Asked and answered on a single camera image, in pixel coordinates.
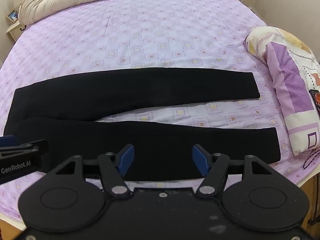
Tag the black phone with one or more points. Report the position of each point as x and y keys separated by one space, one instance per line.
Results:
x=315 y=102

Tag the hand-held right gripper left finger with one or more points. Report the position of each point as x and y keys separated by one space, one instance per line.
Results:
x=127 y=161

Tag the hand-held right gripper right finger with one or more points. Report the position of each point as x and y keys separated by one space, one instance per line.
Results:
x=200 y=161

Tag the wooden bed frame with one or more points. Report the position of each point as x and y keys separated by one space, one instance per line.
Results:
x=311 y=200

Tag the purple patterned pillow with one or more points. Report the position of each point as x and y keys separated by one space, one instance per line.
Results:
x=287 y=80

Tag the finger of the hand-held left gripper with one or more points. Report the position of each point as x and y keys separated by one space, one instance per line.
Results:
x=30 y=146

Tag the black pants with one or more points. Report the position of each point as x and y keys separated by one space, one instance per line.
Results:
x=150 y=135

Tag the blue picture frame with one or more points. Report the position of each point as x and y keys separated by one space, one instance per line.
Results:
x=12 y=15

